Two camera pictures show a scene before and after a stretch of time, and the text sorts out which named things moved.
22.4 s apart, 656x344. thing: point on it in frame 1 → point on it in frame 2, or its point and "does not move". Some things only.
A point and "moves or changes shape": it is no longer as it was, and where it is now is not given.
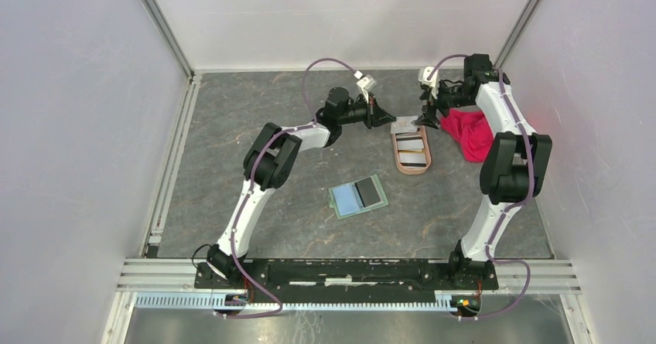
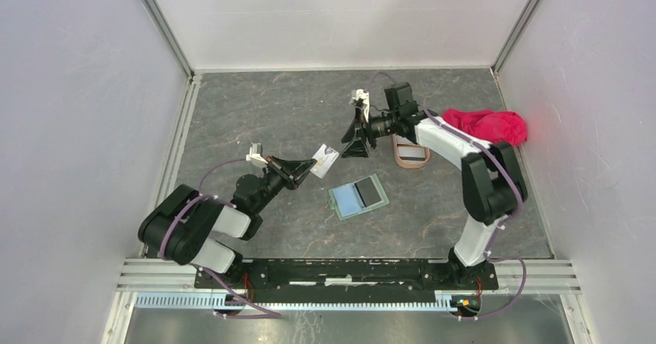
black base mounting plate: [346, 277] does not move
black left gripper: [376, 115] → [298, 170]
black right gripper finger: [432, 112] → [357, 148]
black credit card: [367, 192] does not move
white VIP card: [403, 124] moves or changes shape
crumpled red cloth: [473, 129] does not move
